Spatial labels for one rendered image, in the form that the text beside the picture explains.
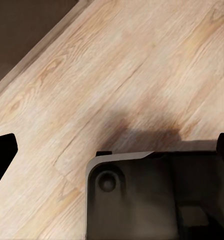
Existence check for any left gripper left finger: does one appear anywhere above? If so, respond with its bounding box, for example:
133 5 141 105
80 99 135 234
0 133 18 180

